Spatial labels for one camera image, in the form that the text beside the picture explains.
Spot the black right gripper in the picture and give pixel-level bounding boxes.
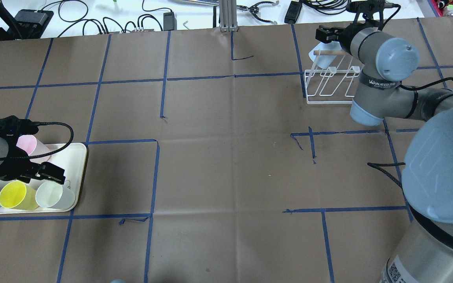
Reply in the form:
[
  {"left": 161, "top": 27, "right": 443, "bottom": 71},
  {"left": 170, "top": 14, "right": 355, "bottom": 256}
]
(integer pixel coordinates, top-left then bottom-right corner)
[{"left": 315, "top": 24, "right": 359, "bottom": 50}]

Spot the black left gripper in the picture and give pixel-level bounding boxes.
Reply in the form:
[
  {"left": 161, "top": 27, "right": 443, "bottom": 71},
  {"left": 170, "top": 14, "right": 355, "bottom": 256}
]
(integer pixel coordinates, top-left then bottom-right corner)
[{"left": 0, "top": 159, "right": 65, "bottom": 184}]

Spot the light blue plastic cup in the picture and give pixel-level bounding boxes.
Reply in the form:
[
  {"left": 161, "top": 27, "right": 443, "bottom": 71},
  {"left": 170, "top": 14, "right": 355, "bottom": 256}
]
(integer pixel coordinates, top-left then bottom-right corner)
[{"left": 309, "top": 42, "right": 342, "bottom": 69}]

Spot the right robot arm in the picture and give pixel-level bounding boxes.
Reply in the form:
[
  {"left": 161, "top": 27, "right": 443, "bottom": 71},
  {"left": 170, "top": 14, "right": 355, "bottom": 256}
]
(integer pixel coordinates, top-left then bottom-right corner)
[{"left": 316, "top": 23, "right": 453, "bottom": 283}]

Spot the pink plastic cup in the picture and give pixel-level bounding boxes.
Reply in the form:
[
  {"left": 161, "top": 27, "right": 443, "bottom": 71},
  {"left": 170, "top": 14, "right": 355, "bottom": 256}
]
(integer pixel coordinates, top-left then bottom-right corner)
[{"left": 16, "top": 135, "right": 51, "bottom": 156}]

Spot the yellow plastic cup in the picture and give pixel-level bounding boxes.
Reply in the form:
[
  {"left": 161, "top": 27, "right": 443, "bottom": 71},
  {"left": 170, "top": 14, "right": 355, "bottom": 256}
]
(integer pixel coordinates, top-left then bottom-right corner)
[{"left": 0, "top": 181, "right": 39, "bottom": 211}]

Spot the white plastic cup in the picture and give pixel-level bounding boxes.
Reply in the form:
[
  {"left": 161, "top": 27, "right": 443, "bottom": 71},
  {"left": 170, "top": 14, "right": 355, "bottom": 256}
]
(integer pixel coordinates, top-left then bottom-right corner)
[{"left": 35, "top": 181, "right": 76, "bottom": 210}]

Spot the black power adapter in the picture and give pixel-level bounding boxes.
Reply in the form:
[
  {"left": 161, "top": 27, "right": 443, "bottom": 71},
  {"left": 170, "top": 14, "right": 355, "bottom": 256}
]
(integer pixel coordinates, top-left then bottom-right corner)
[{"left": 284, "top": 1, "right": 302, "bottom": 24}]

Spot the cream plastic tray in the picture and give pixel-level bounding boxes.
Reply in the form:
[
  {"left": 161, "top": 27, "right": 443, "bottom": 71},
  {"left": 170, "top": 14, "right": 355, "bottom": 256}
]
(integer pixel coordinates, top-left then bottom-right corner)
[{"left": 0, "top": 142, "right": 88, "bottom": 215}]

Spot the reacher grabber tool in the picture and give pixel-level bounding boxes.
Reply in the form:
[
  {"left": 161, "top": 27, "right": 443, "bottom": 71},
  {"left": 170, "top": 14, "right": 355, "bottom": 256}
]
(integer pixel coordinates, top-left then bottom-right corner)
[{"left": 180, "top": 0, "right": 279, "bottom": 25}]

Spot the coiled black cable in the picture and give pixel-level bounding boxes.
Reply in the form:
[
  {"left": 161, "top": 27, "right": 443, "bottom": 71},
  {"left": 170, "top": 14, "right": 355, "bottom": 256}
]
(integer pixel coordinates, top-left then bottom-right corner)
[{"left": 303, "top": 0, "right": 353, "bottom": 14}]

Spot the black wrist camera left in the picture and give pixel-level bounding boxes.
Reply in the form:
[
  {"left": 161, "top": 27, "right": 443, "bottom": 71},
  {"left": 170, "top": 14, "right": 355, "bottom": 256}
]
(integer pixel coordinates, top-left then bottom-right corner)
[{"left": 0, "top": 115, "right": 40, "bottom": 138}]

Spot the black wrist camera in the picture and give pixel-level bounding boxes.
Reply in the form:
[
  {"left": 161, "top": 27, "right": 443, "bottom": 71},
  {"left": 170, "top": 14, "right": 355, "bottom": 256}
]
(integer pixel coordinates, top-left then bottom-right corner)
[
  {"left": 345, "top": 0, "right": 398, "bottom": 20},
  {"left": 0, "top": 115, "right": 40, "bottom": 138}
]

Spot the white wire cup rack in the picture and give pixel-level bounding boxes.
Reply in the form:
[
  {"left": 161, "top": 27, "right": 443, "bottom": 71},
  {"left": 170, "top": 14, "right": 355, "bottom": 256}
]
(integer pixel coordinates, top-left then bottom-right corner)
[{"left": 304, "top": 50, "right": 363, "bottom": 105}]

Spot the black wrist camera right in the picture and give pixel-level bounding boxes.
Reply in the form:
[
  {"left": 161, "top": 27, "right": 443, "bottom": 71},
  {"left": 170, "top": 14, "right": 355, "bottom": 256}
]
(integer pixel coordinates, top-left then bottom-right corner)
[{"left": 345, "top": 0, "right": 398, "bottom": 20}]

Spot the aluminium frame post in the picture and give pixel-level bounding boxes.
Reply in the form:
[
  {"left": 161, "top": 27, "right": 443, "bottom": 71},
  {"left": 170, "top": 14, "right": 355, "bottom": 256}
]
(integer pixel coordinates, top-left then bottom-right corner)
[{"left": 219, "top": 0, "right": 238, "bottom": 32}]

